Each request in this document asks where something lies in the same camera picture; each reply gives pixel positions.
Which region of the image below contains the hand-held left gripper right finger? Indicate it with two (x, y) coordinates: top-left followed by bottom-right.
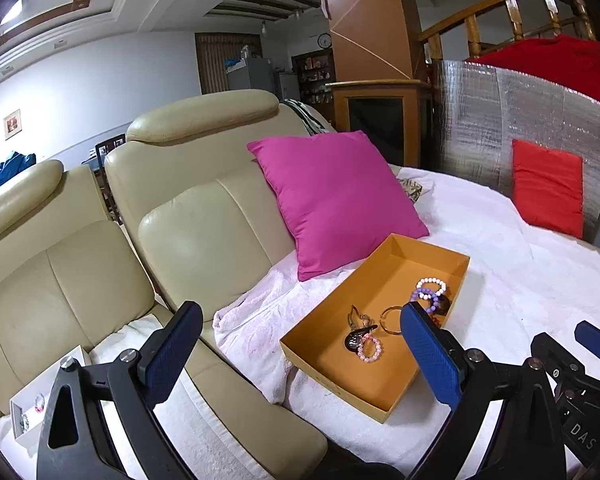
(401, 302), (566, 480)

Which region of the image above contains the orange cardboard box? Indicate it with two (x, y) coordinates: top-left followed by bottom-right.
(279, 233), (471, 425)

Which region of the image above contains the red cushion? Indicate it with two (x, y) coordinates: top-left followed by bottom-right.
(511, 139), (585, 239)

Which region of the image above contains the red blanket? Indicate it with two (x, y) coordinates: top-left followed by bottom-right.
(467, 35), (600, 106)

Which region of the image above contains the pink bead bracelet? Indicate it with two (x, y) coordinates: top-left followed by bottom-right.
(357, 335), (383, 363)

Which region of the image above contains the blue clothing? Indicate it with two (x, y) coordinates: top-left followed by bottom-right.
(0, 150), (37, 203)

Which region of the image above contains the thin metal bangle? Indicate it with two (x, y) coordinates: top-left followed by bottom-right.
(380, 305), (407, 334)

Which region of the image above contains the silver insulation sheet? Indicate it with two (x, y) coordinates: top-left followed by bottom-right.
(430, 59), (600, 241)

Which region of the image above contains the brown curtain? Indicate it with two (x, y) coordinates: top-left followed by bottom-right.
(195, 32), (263, 95)

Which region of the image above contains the grey refrigerator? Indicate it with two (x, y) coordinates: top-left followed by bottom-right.
(228, 56), (275, 93)

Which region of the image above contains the white towel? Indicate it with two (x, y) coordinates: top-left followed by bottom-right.
(0, 310), (301, 480)

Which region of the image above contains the patterned cloth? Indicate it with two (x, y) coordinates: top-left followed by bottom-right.
(399, 177), (425, 204)

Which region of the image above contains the magenta cushion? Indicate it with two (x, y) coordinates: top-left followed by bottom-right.
(246, 130), (431, 282)

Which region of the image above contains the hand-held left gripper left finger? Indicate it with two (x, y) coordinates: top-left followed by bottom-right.
(36, 301), (204, 480)

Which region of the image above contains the dark bookshelf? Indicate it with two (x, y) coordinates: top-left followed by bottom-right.
(291, 51), (337, 106)

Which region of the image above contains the framed wall picture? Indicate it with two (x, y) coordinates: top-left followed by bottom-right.
(3, 109), (22, 141)

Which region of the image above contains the white bead bracelet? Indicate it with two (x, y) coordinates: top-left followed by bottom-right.
(417, 276), (448, 297)

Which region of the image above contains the black keychain with keys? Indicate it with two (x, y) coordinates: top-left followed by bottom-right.
(344, 304), (379, 355)

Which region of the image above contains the purple bead bracelet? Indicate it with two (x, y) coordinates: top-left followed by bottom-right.
(411, 285), (441, 315)

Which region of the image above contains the pale pink textured towel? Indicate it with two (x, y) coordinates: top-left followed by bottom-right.
(212, 165), (600, 480)

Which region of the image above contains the curved wooden railing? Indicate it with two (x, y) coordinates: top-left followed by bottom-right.
(419, 0), (598, 61)

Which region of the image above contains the white refrigerator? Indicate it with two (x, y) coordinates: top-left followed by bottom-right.
(278, 72), (299, 103)

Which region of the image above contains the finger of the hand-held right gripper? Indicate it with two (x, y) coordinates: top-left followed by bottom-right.
(530, 332), (588, 377)
(574, 321), (600, 366)

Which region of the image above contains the wooden cabinet with dark glass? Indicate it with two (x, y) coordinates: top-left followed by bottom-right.
(327, 79), (433, 168)

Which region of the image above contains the black white striped cloth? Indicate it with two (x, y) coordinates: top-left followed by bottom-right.
(284, 99), (337, 137)

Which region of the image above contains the beige leather sofa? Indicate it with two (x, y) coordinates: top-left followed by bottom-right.
(0, 89), (341, 480)

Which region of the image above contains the white open box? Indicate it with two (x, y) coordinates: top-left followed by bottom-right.
(9, 344), (92, 443)

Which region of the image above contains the wooden pillar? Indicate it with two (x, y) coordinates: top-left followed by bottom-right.
(317, 0), (421, 81)

